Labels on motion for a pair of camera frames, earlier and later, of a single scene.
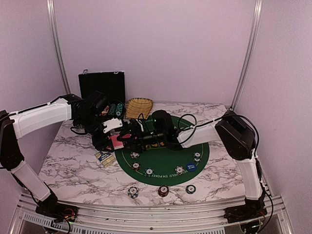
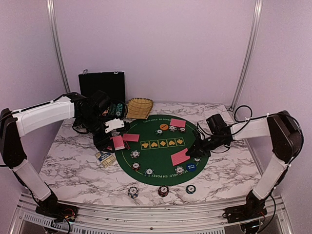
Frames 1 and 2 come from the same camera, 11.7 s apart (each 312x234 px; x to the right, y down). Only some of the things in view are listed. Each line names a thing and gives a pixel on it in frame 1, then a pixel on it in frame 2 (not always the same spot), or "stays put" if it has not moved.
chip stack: x=134 y=155 stays put
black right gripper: x=135 y=132 to x=199 y=150
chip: x=179 y=170 stays put
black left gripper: x=99 y=143 stays put
